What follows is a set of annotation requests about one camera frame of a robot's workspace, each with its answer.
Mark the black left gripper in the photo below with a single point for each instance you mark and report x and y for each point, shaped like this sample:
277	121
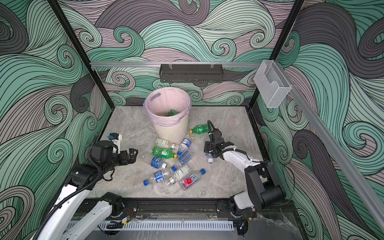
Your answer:
132	155

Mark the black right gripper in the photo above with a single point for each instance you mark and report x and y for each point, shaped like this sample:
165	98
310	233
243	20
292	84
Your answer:
206	147

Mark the clear bottle blue label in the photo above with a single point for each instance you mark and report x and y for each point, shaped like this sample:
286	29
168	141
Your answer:
185	145
155	162
210	158

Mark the pepsi label clear bottle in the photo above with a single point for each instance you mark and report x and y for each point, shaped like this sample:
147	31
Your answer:
157	177

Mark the green bottle yellow cap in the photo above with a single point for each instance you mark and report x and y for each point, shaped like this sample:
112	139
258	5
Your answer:
164	153
172	113

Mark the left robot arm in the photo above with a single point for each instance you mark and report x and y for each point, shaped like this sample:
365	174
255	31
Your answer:
104	157

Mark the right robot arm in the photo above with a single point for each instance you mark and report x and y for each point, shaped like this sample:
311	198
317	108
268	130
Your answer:
263	183

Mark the green bottle near bin right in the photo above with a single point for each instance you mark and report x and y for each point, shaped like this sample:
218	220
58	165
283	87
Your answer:
200	129

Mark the white ribbed waste bin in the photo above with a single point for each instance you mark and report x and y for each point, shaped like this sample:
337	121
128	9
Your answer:
175	133

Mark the pink bin liner bag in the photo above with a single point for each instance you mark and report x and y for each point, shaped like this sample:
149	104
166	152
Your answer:
161	101

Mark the clear square bottle green label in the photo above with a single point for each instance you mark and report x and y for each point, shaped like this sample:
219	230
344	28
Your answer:
166	144

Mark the soda water blue bottle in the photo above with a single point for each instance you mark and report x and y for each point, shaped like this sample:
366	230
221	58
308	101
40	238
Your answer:
182	160

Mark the clear bottle green white label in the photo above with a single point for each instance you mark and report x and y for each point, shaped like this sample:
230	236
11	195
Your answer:
176	174

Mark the clear bottle pink label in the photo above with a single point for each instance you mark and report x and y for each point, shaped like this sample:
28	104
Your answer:
191	178

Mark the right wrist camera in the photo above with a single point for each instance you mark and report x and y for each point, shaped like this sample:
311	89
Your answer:
216	135

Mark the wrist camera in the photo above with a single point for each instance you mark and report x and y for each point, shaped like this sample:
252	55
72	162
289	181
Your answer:
216	135
116	139

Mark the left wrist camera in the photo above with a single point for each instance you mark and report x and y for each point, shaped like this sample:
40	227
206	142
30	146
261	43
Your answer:
116	139

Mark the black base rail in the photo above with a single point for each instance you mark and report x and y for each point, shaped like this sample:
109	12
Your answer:
218	207

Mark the white slotted cable duct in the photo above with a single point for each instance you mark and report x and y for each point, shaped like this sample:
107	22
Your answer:
182	225

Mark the clear acrylic wall holder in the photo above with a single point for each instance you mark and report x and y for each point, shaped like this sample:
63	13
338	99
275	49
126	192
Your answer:
272	83

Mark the aluminium back rail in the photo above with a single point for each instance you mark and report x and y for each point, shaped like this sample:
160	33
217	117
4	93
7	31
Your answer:
134	64

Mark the aluminium rail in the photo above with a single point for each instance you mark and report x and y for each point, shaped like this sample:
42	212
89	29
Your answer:
134	64
365	191

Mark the black wall tray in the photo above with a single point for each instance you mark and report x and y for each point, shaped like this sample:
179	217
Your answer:
191	73

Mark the aluminium right rail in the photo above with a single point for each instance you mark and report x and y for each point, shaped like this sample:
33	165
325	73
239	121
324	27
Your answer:
365	191

